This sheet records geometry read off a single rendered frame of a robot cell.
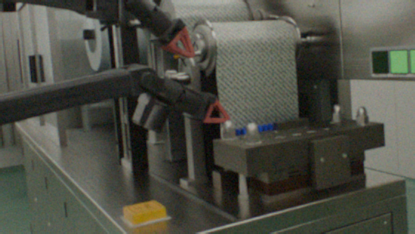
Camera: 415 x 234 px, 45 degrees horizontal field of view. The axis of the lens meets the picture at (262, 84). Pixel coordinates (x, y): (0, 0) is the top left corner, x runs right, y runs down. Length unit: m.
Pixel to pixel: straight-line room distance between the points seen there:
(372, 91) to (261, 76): 3.44
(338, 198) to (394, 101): 3.40
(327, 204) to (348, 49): 0.41
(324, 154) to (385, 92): 3.44
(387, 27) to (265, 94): 0.35
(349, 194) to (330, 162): 0.08
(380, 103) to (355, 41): 3.35
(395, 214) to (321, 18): 0.55
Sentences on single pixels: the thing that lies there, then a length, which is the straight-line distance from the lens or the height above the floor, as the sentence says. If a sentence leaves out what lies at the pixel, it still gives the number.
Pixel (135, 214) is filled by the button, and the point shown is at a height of 0.92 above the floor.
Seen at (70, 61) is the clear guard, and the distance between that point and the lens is 2.18.
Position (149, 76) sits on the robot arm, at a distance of 1.11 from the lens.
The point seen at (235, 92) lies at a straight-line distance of 1.26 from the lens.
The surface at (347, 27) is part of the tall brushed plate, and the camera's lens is 1.32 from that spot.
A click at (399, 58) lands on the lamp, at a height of 1.19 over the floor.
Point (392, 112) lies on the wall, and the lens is 4.54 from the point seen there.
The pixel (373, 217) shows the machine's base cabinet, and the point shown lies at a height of 0.82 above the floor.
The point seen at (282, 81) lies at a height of 1.15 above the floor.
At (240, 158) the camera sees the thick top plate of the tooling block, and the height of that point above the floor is 1.01.
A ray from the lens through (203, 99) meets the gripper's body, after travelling 1.19.
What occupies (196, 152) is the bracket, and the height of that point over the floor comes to 0.98.
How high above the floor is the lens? 1.23
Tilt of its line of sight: 4 degrees down
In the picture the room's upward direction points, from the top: 4 degrees counter-clockwise
